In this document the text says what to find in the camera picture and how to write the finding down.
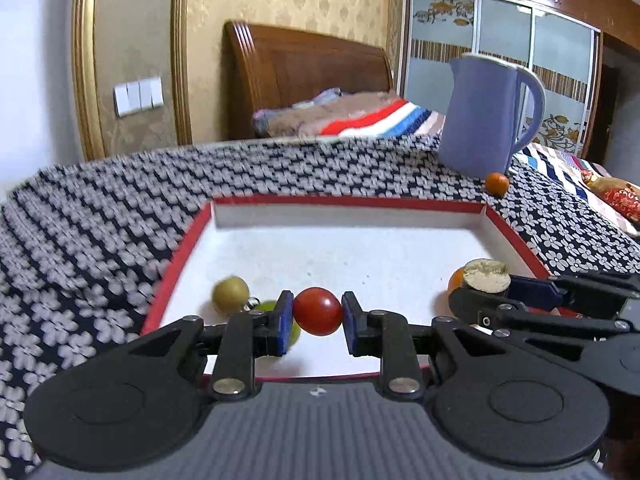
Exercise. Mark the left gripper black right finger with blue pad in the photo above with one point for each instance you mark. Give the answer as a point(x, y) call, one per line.
point(387, 336)

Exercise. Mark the green tomato with stem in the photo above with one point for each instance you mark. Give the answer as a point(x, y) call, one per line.
point(274, 327)

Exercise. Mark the floral black white tablecloth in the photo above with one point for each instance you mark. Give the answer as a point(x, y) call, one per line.
point(85, 247)

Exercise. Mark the olive-brown longan fruit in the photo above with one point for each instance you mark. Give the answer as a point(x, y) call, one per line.
point(230, 295)

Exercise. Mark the small orange behind tray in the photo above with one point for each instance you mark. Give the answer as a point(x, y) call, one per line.
point(497, 184)

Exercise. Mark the red shallow tray box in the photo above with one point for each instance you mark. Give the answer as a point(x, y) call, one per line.
point(395, 255)

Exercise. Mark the gold picture frame moulding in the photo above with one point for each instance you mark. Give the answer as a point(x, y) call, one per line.
point(118, 41)

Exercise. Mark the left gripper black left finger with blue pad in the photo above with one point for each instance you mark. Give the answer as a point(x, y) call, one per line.
point(248, 336)

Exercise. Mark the red cherry tomato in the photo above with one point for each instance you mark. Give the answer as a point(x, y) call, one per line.
point(317, 311)

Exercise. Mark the blue plastic pitcher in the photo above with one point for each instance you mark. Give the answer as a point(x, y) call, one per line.
point(480, 133)

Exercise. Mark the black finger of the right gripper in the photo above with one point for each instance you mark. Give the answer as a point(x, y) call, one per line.
point(580, 313)

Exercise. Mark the orange mandarin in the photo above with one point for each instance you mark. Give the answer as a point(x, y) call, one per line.
point(456, 280)

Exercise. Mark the red gold embroidered pillow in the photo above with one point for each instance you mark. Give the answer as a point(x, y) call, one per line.
point(619, 195)

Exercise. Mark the white wall switch panel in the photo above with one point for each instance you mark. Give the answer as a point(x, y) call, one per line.
point(137, 96)

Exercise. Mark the wooden bed headboard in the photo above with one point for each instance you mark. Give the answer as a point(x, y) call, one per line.
point(274, 67)

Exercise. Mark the glass sliding wardrobe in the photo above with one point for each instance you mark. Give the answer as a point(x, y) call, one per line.
point(561, 51)

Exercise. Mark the striped folded blanket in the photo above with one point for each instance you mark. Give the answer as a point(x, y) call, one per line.
point(335, 113)

